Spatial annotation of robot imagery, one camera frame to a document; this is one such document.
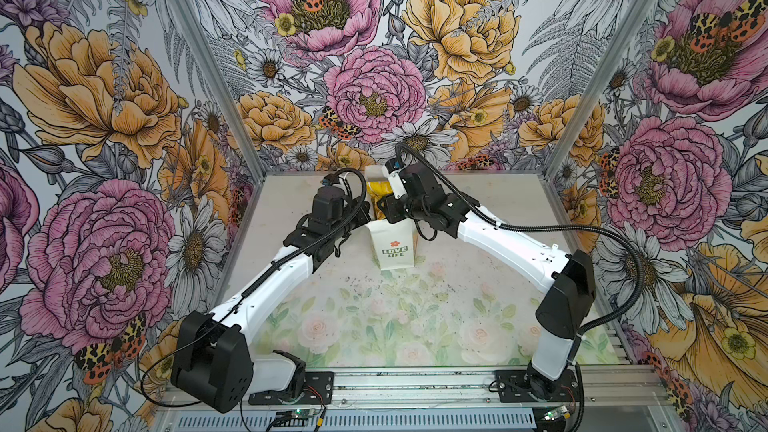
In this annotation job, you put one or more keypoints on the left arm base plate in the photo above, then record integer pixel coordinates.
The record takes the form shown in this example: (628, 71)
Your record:
(313, 388)

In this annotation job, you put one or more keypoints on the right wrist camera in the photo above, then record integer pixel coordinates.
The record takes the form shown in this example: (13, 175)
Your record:
(397, 184)

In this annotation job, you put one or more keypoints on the yellow snack bag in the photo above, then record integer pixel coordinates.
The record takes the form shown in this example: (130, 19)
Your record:
(377, 190)

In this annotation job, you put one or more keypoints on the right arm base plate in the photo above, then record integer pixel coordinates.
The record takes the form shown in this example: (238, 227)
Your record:
(518, 385)

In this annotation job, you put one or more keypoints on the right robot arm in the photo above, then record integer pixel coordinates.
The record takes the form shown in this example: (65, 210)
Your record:
(566, 279)

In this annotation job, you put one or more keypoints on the aluminium front rail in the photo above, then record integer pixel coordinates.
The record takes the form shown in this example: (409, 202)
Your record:
(449, 387)

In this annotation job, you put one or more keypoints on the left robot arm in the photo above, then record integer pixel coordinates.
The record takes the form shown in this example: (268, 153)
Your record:
(213, 362)

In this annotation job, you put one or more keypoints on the white paper bag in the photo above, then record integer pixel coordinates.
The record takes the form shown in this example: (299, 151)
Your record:
(394, 244)

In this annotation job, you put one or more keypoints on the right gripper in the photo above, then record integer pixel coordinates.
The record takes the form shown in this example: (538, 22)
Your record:
(390, 209)

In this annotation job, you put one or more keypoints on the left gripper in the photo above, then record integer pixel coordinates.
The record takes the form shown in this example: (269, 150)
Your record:
(364, 217)

